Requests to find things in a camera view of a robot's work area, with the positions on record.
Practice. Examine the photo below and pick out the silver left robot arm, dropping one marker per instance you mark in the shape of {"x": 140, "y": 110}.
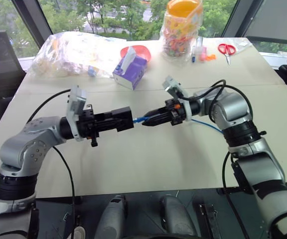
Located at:
{"x": 21, "y": 149}

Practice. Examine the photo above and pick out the small orange clips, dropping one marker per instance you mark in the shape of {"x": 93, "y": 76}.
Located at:
{"x": 210, "y": 57}

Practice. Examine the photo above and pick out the purple tissue box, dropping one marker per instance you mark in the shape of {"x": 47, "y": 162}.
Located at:
{"x": 132, "y": 72}

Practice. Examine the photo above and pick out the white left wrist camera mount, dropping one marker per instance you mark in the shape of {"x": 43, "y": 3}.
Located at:
{"x": 75, "y": 104}

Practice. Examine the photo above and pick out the clear jar of colourful clips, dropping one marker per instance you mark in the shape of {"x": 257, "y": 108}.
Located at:
{"x": 181, "y": 30}

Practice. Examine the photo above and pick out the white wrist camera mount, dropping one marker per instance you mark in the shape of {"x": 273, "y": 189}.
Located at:
{"x": 75, "y": 104}
{"x": 174, "y": 85}

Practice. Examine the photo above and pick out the clear plastic bag of items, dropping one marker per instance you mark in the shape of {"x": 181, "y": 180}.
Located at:
{"x": 68, "y": 53}

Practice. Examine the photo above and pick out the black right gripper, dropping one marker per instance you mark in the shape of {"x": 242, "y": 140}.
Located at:
{"x": 174, "y": 112}

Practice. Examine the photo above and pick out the small pink clear bottle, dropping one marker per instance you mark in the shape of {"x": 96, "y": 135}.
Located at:
{"x": 201, "y": 48}

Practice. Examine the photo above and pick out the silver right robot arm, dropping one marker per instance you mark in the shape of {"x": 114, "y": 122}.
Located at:
{"x": 258, "y": 159}

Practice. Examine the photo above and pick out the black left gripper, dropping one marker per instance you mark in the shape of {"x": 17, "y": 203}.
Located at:
{"x": 87, "y": 122}

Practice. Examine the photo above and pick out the red plastic bowl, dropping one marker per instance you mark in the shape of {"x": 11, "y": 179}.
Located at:
{"x": 143, "y": 52}

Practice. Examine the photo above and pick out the blue-capped pen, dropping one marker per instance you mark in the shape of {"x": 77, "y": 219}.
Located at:
{"x": 193, "y": 56}

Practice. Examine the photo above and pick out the dark grey rounded shape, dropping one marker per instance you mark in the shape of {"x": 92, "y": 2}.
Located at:
{"x": 176, "y": 216}
{"x": 113, "y": 216}

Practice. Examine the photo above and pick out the black flat bar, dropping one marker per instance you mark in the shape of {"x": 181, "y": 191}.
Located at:
{"x": 209, "y": 220}

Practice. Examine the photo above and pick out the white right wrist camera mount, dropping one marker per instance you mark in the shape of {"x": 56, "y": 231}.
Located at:
{"x": 174, "y": 85}

